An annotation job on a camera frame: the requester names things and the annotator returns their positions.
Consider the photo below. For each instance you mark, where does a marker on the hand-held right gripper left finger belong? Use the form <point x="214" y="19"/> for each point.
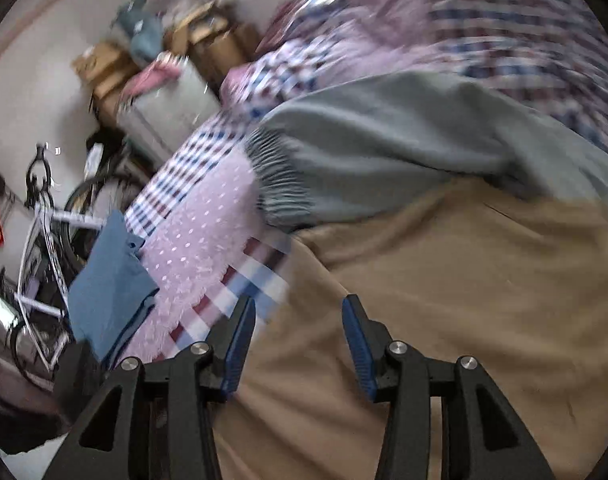
<point x="239" y="355"/>

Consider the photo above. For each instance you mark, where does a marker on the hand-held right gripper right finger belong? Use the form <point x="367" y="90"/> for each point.
<point x="359" y="355"/>

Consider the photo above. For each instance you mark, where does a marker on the beige t-shirt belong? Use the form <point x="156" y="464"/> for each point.
<point x="433" y="310"/>

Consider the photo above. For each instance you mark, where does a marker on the grey-blue sweatpants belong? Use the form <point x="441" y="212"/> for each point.
<point x="383" y="150"/>

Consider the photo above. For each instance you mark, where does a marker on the blue folded cloth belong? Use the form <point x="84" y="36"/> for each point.
<point x="109" y="285"/>

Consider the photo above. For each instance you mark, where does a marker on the checkered bed sheet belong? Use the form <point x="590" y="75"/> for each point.
<point x="199" y="260"/>

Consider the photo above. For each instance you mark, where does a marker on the white bicycle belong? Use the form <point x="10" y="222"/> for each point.
<point x="39" y="240"/>

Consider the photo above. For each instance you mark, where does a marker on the white storage bag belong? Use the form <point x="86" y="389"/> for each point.
<point x="169" y="110"/>

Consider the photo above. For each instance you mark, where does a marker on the pink cloth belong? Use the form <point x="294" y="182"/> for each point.
<point x="154" y="75"/>

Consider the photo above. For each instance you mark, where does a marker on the stack of cardboard boxes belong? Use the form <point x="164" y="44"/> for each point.
<point x="214" y="45"/>

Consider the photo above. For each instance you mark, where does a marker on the printed cardboard box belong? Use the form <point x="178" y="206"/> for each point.
<point x="104" y="60"/>

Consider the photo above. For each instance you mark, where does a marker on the blue plush toy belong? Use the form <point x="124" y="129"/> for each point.
<point x="144" y="35"/>

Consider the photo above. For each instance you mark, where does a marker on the crumpled checkered quilt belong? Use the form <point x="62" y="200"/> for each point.
<point x="483" y="20"/>

